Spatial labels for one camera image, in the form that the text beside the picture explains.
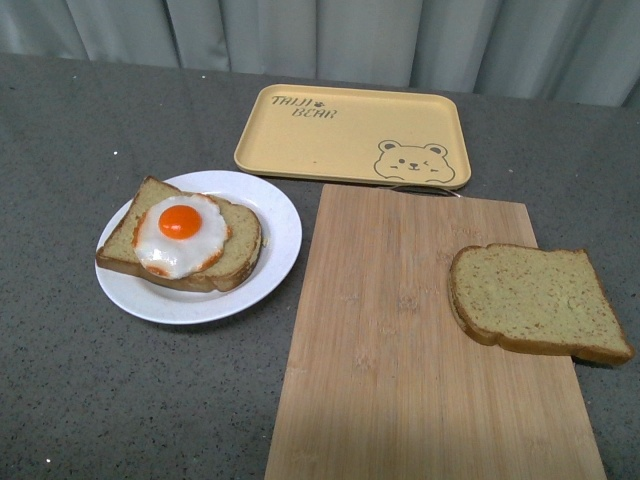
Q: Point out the fried egg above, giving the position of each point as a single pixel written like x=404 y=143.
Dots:
x=180 y=236

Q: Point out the grey curtain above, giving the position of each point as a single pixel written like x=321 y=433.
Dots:
x=577 y=51

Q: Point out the bamboo cutting board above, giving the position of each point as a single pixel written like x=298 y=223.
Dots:
x=381 y=382

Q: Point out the metal board handle loop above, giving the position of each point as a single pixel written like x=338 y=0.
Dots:
x=424 y=190

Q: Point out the yellow bear tray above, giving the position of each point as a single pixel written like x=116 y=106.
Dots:
x=355 y=135

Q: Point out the white round plate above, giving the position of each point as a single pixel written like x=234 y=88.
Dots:
x=281 y=243

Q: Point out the bread slice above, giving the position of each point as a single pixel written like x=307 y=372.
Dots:
x=241 y=250
x=532 y=301

